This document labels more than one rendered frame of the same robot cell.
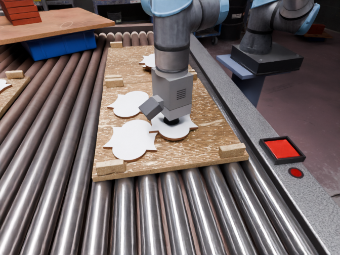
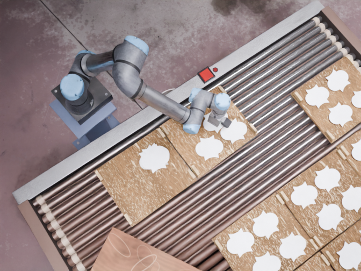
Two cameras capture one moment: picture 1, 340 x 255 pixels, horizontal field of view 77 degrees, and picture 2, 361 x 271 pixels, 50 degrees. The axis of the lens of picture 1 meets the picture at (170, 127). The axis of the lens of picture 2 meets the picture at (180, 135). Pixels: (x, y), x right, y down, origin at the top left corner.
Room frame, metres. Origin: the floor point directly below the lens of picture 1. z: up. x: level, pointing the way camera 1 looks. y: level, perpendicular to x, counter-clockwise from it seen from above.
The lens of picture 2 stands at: (0.97, 0.46, 2.91)
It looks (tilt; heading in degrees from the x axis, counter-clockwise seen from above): 74 degrees down; 238
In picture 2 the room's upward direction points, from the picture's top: 6 degrees clockwise
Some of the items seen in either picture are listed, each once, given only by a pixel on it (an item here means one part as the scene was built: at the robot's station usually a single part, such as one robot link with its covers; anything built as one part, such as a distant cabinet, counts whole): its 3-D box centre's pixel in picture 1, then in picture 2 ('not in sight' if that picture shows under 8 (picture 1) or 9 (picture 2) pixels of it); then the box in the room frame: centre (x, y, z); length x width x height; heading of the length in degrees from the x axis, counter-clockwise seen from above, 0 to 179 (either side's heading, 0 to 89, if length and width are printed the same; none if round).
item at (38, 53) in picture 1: (55, 36); not in sight; (1.16, 0.59, 0.97); 0.31 x 0.31 x 0.10; 38
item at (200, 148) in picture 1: (161, 115); (208, 130); (0.52, 0.03, 0.93); 0.41 x 0.35 x 0.02; 10
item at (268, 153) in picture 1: (281, 150); (206, 75); (0.38, -0.27, 0.92); 0.08 x 0.08 x 0.02; 9
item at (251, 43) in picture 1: (257, 38); (78, 98); (1.08, -0.42, 0.99); 0.15 x 0.15 x 0.10
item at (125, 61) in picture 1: (146, 61); (145, 175); (0.93, 0.10, 0.93); 0.41 x 0.35 x 0.02; 10
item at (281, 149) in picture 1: (281, 150); (206, 75); (0.38, -0.27, 0.92); 0.06 x 0.06 x 0.01; 9
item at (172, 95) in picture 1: (163, 90); (221, 117); (0.45, 0.02, 1.04); 0.12 x 0.09 x 0.16; 121
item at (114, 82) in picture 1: (114, 82); (195, 170); (0.68, 0.19, 0.95); 0.06 x 0.02 x 0.03; 100
